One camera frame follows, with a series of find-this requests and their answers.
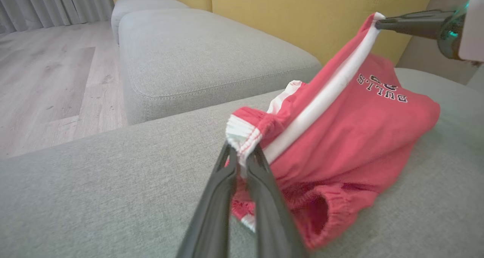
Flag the grey curtain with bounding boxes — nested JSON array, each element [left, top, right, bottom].
[[0, 0, 115, 35]]

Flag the large grey sofa seat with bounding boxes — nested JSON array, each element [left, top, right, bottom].
[[0, 67, 484, 258]]

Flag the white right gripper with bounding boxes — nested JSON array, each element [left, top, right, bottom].
[[375, 0, 484, 64]]

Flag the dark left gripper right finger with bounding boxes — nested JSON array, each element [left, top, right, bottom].
[[246, 144, 307, 258]]

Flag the red shorts with white stripe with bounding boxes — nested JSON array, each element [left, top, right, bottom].
[[226, 12, 441, 251]]

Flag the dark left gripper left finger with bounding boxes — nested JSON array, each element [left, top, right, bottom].
[[176, 140, 239, 258]]

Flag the yellow sofa backrest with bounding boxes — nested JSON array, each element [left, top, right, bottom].
[[109, 0, 435, 66]]

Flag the small grey sofa ottoman cushion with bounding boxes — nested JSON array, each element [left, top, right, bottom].
[[111, 0, 189, 45]]

